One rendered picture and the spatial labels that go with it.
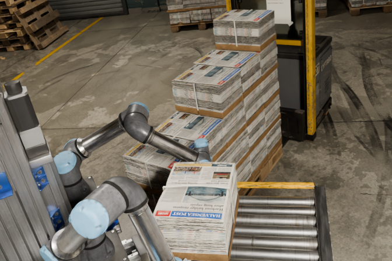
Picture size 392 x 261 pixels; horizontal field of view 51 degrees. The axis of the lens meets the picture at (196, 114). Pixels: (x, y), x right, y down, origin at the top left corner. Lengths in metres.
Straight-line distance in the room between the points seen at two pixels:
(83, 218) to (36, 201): 0.55
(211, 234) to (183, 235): 0.11
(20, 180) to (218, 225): 0.79
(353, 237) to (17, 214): 2.07
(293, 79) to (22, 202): 2.64
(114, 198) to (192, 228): 0.43
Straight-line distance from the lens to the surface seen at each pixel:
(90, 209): 1.28
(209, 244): 1.68
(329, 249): 1.78
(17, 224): 1.90
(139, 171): 2.43
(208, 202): 1.65
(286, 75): 3.78
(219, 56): 2.98
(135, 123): 1.98
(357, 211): 3.16
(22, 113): 1.73
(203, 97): 2.61
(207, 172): 1.81
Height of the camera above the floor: 2.09
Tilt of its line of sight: 28 degrees down
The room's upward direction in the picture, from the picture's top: 9 degrees counter-clockwise
